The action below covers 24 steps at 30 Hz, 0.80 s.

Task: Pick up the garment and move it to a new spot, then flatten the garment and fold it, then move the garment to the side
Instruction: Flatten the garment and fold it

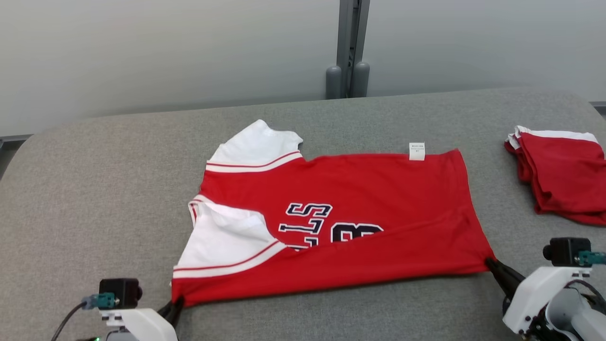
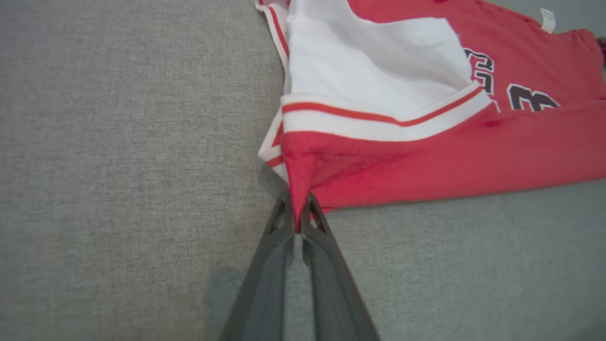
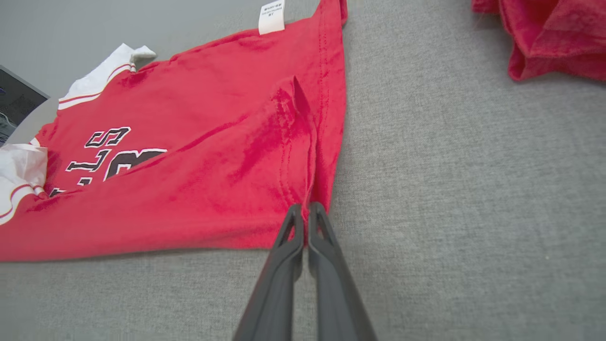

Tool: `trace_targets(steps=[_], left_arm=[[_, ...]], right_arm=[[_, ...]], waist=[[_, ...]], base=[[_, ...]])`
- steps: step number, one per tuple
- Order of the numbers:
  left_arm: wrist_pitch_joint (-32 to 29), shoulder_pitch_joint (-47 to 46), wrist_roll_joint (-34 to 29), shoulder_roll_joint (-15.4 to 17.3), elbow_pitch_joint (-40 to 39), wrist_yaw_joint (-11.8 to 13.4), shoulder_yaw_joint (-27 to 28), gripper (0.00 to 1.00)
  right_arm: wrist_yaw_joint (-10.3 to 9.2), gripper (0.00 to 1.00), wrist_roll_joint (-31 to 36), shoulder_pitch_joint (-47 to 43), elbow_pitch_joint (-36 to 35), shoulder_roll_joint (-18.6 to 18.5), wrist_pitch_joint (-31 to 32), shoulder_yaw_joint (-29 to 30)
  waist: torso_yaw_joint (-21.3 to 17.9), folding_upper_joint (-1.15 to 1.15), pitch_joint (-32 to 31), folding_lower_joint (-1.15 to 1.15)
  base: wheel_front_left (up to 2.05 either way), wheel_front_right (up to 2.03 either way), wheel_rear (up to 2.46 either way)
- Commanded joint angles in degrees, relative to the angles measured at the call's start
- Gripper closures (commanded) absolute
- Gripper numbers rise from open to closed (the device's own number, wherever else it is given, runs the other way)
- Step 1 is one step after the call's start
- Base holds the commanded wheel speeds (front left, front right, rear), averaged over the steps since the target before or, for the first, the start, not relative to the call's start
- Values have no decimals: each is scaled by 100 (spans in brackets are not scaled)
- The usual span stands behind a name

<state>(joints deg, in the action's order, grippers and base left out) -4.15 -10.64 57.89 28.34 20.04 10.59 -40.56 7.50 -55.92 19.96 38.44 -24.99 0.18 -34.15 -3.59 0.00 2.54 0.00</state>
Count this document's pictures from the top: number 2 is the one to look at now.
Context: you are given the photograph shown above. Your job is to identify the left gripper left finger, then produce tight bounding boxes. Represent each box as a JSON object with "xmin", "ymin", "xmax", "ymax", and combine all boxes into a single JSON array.
[{"xmin": 219, "ymin": 189, "xmax": 296, "ymax": 341}]

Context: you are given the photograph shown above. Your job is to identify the red lettered sports jersey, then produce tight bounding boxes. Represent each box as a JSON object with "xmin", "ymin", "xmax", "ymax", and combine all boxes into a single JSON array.
[{"xmin": 256, "ymin": 0, "xmax": 606, "ymax": 233}]

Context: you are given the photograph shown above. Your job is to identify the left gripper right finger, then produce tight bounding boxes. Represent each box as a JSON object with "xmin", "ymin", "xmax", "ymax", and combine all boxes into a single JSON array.
[{"xmin": 301, "ymin": 191, "xmax": 382, "ymax": 341}]

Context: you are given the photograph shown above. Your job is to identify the grey fabric sofa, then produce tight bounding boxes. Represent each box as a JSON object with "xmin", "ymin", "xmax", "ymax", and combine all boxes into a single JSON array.
[{"xmin": 0, "ymin": 0, "xmax": 606, "ymax": 341}]

